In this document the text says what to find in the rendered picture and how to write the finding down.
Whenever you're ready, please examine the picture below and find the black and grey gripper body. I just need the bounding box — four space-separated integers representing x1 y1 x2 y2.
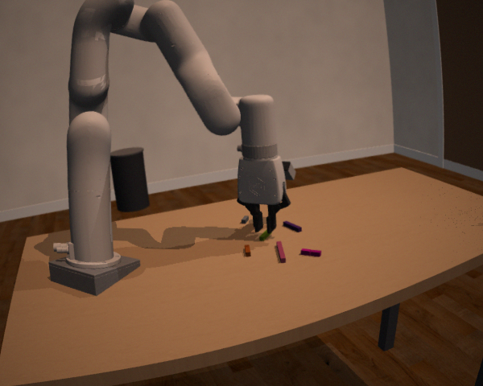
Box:
237 155 287 205

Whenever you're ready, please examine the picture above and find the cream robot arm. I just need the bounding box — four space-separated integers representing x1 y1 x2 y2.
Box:
53 0 278 269

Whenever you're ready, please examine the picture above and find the purple rod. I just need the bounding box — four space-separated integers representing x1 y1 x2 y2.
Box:
283 221 302 232

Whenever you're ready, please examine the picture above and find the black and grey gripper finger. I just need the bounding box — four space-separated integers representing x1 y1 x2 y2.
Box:
266 188 291 233
237 198 263 232

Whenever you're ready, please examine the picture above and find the lime green rod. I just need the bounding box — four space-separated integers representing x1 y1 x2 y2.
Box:
259 230 270 241

